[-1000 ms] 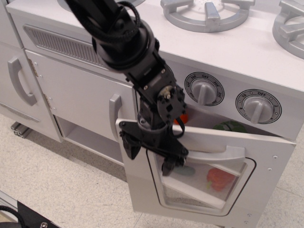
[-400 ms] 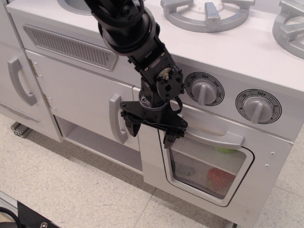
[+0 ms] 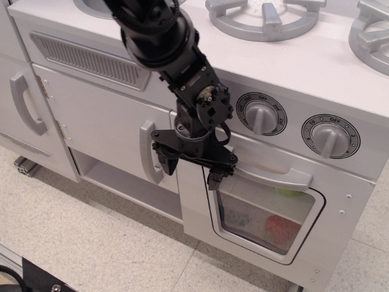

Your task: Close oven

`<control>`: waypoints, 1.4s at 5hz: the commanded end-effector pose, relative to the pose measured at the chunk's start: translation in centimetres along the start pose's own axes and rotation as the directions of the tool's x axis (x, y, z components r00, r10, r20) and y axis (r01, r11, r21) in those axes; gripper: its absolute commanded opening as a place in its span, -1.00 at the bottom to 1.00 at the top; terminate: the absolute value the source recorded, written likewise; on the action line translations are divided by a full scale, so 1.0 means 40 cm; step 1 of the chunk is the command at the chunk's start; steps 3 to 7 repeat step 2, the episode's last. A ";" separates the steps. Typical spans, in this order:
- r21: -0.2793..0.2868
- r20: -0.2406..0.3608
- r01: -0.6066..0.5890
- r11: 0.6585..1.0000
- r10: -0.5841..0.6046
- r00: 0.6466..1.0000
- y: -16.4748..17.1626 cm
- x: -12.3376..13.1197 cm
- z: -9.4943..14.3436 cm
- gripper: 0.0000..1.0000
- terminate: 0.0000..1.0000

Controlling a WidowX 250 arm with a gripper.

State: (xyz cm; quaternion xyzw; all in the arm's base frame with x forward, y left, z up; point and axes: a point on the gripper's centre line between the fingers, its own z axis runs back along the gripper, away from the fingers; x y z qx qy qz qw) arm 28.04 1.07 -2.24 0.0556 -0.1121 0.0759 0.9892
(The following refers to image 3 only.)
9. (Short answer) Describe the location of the grey cabinet door handle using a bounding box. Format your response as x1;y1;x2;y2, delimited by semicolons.
139;120;164;185

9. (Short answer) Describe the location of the red toy pepper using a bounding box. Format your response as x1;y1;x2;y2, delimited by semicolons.
265;215;301;245

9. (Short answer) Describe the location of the silver right stove burner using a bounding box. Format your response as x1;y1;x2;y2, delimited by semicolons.
348;1;388;75

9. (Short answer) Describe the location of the white oven door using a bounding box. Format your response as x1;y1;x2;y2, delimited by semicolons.
177;135;374;291

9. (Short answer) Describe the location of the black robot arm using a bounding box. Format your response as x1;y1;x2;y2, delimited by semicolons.
106;1;238;190

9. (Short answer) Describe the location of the silver left stove burner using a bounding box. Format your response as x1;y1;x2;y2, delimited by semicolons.
205;1;327;42

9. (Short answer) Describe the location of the black braided cable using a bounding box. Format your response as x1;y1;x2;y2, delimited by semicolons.
0;265;28;292

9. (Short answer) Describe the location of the silver stove burner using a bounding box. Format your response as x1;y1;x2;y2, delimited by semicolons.
205;1;327;42
348;1;388;75

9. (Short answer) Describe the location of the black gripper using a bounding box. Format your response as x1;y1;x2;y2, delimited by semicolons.
151;130;238;190

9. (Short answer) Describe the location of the grey middle control knob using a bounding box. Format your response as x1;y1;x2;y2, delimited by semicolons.
236;92;287;136

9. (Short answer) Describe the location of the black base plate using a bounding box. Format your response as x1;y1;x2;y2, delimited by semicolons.
22;257;75;292

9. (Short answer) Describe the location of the aluminium frame rail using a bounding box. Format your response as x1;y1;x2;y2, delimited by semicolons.
14;156;41;178

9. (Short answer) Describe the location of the white toy kitchen body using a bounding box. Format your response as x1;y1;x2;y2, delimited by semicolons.
7;0;389;292

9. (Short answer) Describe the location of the green toy cabbage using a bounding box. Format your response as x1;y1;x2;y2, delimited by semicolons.
276;188;303;197

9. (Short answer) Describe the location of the silver vent grille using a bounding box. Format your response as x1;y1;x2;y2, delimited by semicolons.
30;32;151;91

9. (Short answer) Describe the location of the grey fridge door handle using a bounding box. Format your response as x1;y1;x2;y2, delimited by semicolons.
9;73;47;136

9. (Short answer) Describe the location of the grey control knob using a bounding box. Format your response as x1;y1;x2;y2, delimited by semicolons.
301;114;360;159
236;92;287;136

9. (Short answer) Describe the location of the grey right control knob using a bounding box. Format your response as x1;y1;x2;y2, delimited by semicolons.
301;114;360;159

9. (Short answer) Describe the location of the white cabinet door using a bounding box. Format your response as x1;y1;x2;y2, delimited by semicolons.
33;64;178;192

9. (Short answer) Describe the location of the white left fridge door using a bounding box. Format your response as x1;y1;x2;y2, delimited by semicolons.
1;54;80;182

